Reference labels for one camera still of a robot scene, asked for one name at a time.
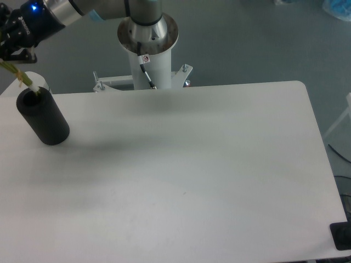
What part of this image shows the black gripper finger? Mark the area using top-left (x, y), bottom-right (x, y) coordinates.
top-left (1, 47), bottom-right (37, 64)
top-left (0, 3), bottom-right (12, 27)

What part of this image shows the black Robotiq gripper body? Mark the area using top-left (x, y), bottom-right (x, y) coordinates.
top-left (1, 1), bottom-right (65, 47)

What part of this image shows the red tulip bouquet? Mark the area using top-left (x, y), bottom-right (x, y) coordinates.
top-left (1, 55), bottom-right (41, 96)

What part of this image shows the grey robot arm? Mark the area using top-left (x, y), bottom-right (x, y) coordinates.
top-left (1, 0), bottom-right (163, 64)

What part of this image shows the black cylindrical vase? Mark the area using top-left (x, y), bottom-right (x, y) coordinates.
top-left (16, 87), bottom-right (70, 146)

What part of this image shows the blue plastic bag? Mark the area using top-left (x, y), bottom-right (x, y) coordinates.
top-left (322, 0), bottom-right (350, 22)

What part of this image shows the black device at table edge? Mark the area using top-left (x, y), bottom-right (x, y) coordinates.
top-left (330, 222), bottom-right (350, 251)

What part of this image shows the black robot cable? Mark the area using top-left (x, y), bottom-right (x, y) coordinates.
top-left (137, 41), bottom-right (157, 90)

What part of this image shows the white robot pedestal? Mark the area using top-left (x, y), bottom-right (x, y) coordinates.
top-left (93, 13), bottom-right (193, 93)

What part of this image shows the black cable on floor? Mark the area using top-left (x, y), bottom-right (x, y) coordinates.
top-left (327, 144), bottom-right (351, 163)

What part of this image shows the white frame at right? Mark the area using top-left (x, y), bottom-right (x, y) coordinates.
top-left (322, 93), bottom-right (350, 140)

